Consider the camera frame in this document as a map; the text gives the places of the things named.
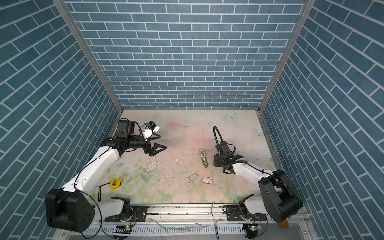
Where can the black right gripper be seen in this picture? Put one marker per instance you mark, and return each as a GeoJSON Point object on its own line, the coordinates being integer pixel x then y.
{"type": "Point", "coordinates": [215, 163]}

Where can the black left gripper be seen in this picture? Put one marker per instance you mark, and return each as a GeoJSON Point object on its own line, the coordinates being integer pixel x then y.
{"type": "Point", "coordinates": [147, 150]}

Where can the light blue stapler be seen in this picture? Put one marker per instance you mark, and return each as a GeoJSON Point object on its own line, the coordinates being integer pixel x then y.
{"type": "Point", "coordinates": [204, 159]}

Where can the red white staple box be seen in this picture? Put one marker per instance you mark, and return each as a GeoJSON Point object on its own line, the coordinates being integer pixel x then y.
{"type": "Point", "coordinates": [208, 180]}

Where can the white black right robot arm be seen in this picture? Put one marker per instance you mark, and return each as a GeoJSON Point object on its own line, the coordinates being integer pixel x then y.
{"type": "Point", "coordinates": [279, 198]}

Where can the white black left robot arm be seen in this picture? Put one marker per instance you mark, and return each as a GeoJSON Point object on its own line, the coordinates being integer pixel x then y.
{"type": "Point", "coordinates": [111, 149]}

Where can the yellow tape measure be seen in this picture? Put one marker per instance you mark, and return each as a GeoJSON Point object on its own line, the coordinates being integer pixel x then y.
{"type": "Point", "coordinates": [115, 183]}

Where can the green circuit board right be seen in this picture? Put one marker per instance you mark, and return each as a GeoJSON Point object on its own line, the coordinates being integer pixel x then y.
{"type": "Point", "coordinates": [252, 230]}

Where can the brown white plush toy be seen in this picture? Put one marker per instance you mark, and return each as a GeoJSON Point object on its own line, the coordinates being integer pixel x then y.
{"type": "Point", "coordinates": [285, 224]}

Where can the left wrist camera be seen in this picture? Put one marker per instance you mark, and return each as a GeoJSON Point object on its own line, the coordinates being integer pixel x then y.
{"type": "Point", "coordinates": [150, 129]}

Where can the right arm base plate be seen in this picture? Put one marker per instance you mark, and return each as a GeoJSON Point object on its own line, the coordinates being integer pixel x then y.
{"type": "Point", "coordinates": [236, 213]}

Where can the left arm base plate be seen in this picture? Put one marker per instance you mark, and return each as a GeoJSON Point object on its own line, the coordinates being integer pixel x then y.
{"type": "Point", "coordinates": [137, 214]}

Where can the aluminium front rail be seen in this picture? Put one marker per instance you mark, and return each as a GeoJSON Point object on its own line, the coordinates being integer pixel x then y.
{"type": "Point", "coordinates": [180, 210]}

